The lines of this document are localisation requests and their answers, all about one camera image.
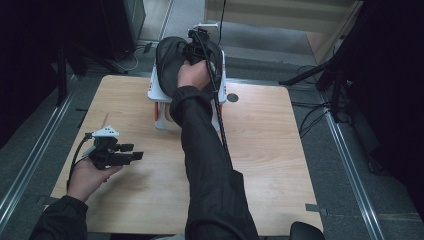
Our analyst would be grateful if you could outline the right hand-held gripper cable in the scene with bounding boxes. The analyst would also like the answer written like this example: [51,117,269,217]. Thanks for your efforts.
[194,29,234,169]

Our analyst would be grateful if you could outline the metal floor rail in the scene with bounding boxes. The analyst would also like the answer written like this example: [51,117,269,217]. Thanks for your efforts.
[321,93,386,240]
[0,74,79,228]

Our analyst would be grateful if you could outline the left hand-held gripper cable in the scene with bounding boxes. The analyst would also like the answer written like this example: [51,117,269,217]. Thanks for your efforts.
[66,133,98,188]

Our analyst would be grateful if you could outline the dark cabinet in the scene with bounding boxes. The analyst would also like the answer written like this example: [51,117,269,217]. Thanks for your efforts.
[99,0,148,63]

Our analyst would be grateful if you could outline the black hanging cable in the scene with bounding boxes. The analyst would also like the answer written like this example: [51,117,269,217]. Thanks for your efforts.
[216,0,228,46]

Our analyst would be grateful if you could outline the beige wooden furniture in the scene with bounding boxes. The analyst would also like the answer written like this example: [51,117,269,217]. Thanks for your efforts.
[203,0,363,64]

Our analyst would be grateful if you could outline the black tripod stand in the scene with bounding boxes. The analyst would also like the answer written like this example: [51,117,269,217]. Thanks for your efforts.
[279,0,368,124]

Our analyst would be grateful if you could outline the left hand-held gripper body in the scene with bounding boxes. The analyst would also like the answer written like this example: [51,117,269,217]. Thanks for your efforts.
[87,125,134,170]

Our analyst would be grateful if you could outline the grey tape piece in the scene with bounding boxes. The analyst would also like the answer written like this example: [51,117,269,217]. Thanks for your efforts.
[305,203,328,216]
[36,195,55,206]

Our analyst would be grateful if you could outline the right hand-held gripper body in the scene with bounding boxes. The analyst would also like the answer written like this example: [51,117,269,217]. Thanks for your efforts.
[182,22,220,66]

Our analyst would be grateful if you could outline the white floor cable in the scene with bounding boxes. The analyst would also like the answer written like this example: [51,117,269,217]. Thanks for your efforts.
[111,46,141,73]

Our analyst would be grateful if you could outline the hand-held gripper cable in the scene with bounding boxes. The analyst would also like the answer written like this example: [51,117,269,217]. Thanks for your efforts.
[66,133,98,188]
[194,29,234,169]

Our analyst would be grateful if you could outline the person's right hand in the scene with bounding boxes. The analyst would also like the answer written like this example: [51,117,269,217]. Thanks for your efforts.
[177,59,213,91]

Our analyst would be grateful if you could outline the person's left hand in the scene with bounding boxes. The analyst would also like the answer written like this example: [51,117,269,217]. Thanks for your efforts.
[66,159,124,203]

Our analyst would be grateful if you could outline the dark curtain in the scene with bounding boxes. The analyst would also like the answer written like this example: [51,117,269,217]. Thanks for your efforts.
[346,0,424,221]
[0,0,104,149]

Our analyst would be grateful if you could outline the black floor cables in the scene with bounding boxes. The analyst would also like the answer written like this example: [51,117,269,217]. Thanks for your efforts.
[291,64,338,139]

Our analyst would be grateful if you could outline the white shoe rack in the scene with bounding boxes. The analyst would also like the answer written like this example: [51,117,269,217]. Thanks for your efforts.
[147,45,228,133]

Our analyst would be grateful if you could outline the black metal stand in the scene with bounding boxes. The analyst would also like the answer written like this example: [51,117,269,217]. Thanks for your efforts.
[54,39,128,108]

